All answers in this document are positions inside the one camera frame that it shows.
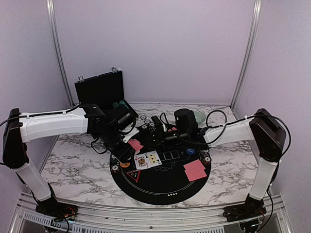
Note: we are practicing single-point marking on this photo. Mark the black poker chip case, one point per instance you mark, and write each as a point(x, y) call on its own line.
point(98, 93)

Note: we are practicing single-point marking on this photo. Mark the green chip row right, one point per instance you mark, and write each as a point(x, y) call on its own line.
point(124, 103)

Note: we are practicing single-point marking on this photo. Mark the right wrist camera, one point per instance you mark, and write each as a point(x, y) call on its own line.
point(186, 123)

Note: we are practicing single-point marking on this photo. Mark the left aluminium frame post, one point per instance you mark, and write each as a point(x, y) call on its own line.
point(57, 49)

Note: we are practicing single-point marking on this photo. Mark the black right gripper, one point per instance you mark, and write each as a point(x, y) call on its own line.
point(159, 139)

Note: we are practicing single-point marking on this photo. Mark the aluminium frame post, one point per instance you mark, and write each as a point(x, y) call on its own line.
point(57, 49)
point(248, 52)

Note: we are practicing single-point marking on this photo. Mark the red card dealt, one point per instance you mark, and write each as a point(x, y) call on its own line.
point(194, 165)
point(195, 174)

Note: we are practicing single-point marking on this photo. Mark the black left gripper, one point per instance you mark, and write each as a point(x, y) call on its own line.
point(123, 155)

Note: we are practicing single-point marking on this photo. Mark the three of clubs card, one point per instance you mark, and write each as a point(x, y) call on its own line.
point(152, 159)

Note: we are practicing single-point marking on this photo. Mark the orange big blind button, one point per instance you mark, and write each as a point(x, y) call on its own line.
point(124, 165)

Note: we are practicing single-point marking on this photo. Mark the red triangular all-in marker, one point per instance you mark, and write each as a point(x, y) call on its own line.
point(135, 174)

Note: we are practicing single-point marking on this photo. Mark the red playing card deck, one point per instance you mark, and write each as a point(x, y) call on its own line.
point(136, 145)

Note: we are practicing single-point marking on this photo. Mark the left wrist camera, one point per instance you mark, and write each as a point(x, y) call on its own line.
point(122, 122)

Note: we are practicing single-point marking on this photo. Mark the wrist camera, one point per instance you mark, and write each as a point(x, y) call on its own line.
point(186, 123)
point(122, 122)

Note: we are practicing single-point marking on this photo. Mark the round black poker mat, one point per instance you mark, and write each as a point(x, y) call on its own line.
point(164, 184)

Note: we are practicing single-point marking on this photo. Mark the right aluminium frame post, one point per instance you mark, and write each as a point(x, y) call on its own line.
point(248, 52)

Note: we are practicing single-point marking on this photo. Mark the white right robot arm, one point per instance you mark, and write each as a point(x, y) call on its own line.
point(269, 133)

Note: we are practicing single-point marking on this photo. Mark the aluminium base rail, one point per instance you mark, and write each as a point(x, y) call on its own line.
point(95, 218)

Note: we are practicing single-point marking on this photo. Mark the green glass bowl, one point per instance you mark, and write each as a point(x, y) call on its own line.
point(199, 117)

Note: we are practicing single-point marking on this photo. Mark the blue small blind button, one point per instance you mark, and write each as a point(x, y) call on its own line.
point(190, 151)

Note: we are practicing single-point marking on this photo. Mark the jack of hearts card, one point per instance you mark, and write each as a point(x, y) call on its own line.
point(141, 162)

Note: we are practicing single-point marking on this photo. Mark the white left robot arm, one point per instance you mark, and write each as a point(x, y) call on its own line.
point(21, 128)

